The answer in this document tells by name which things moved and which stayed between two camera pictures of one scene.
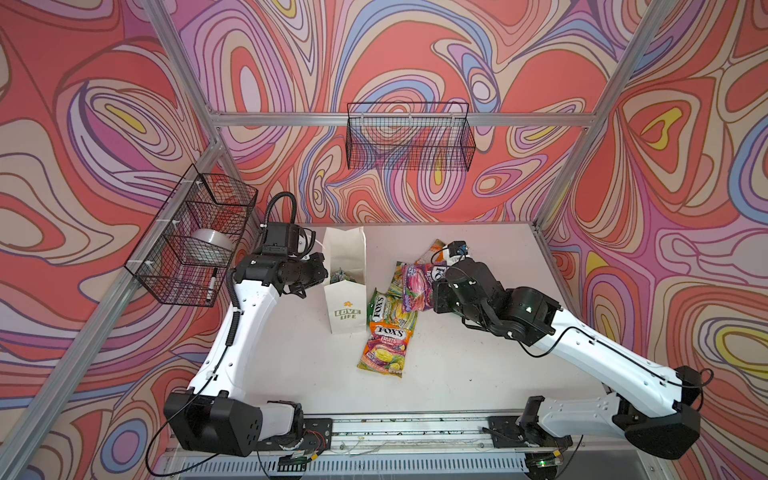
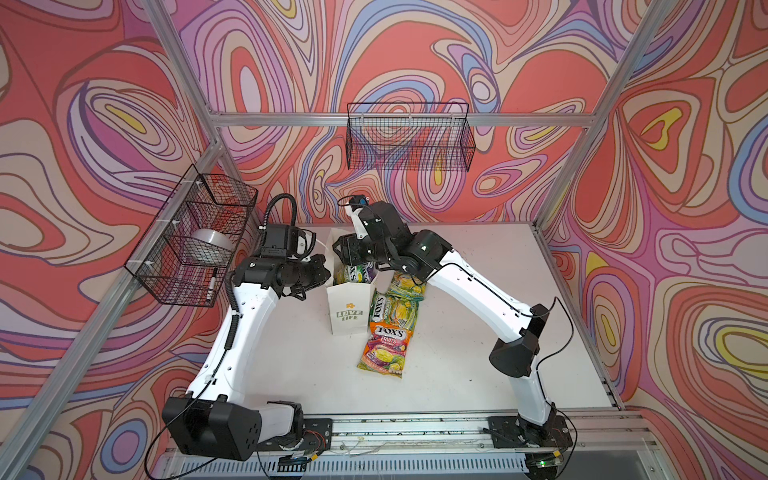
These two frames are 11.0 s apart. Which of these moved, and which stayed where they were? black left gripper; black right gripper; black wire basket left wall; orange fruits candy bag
Moved: black right gripper
Stayed: orange fruits candy bag; black left gripper; black wire basket left wall
